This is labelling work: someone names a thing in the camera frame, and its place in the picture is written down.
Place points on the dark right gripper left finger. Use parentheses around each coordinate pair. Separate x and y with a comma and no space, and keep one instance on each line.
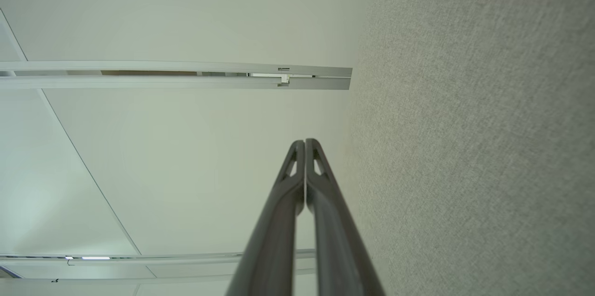
(274,249)

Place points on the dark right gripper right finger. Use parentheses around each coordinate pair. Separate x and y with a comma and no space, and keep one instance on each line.
(339,249)

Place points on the grey fabric sofa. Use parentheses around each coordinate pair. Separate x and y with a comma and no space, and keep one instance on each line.
(465,124)

